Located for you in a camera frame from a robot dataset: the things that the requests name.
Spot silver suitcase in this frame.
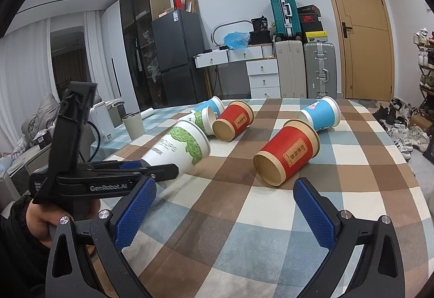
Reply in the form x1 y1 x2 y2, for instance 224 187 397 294
304 42 338 99

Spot yellow box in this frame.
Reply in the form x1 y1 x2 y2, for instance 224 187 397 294
305 31 328 42

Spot red cup far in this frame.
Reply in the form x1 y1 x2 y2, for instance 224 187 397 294
213 100 254 142

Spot grey clothes pile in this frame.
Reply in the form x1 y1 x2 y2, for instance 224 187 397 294
21 94 60 142

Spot grey drawer cabinet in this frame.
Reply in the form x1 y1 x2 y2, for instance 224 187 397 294
1 145 51 216

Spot black bag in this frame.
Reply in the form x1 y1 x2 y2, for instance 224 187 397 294
249 15 272 45

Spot white curtain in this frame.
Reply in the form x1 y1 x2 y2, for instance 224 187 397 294
1 19 58 146

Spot red cup near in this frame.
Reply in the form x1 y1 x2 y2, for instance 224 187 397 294
253 119 321 187

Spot stacked shoe boxes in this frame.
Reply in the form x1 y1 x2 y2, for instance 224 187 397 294
297 4 324 42

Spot blue cup right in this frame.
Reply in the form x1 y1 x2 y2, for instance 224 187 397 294
297 96 341 131

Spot blue cup far left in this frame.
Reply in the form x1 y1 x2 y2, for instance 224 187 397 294
193 96 225 117

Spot white green paper cup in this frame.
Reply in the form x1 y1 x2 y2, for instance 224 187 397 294
141 120 210 177

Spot oval mirror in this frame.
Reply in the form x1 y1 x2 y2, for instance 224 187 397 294
209 18 253 47

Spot beige suitcase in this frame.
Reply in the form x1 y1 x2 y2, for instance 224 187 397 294
275 40 307 98

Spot red cup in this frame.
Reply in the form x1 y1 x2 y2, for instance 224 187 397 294
213 100 254 142
253 119 321 187

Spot blue cup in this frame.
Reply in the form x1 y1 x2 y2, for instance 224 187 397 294
193 96 225 117
297 96 341 131

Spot white dresser desk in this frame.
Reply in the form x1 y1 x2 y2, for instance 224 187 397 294
194 43 281 99

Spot teal suitcase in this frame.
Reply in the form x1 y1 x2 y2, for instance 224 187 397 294
270 0 302 38

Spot beige tumbler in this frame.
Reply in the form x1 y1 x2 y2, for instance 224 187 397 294
123 112 145 141

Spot checkered tablecloth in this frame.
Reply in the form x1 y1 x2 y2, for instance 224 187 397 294
89 97 432 298

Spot blue plastic bag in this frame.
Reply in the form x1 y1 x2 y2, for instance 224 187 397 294
224 31 250 50

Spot dark glass cabinet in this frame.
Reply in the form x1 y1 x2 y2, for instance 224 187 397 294
119 0 171 111

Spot wooden door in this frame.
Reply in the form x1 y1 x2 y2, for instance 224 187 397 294
331 0 394 101

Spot white appliance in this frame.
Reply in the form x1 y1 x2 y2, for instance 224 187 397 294
89 101 116 143

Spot black cable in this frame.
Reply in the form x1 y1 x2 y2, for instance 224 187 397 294
78 119 102 163

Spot left hand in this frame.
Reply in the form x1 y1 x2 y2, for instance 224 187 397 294
26 201 71 248

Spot black refrigerator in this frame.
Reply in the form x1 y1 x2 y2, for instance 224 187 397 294
152 9 208 106

